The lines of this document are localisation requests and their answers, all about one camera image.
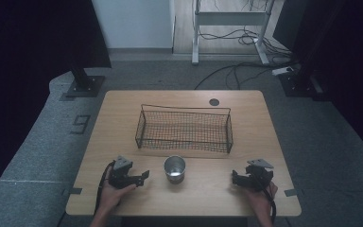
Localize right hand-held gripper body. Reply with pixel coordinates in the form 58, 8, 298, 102
245, 158, 275, 192

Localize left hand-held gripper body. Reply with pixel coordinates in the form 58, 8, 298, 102
108, 155, 140, 190

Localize person's left hand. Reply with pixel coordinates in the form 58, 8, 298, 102
100, 175, 137, 216

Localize person's right hand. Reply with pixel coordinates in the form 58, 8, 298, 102
244, 181, 279, 219

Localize silver metal cup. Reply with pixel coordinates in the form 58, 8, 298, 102
163, 154, 187, 185

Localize white power strip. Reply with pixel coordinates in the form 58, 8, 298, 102
270, 65, 295, 77

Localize dark curtain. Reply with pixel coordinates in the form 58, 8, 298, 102
272, 0, 363, 165
0, 0, 112, 209

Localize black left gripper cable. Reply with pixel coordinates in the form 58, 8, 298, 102
94, 160, 117, 217

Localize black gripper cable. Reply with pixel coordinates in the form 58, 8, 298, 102
94, 160, 117, 217
254, 172, 278, 224

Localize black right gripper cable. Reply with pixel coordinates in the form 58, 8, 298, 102
254, 172, 278, 224

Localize black wire mesh basket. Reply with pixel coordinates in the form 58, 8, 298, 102
134, 103, 234, 155

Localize black stand with base plate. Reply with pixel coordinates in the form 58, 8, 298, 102
278, 0, 333, 102
65, 60, 106, 98

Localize black floor cables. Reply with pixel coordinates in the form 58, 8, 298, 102
194, 0, 301, 91

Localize white metal desk frame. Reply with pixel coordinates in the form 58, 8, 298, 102
191, 0, 276, 66

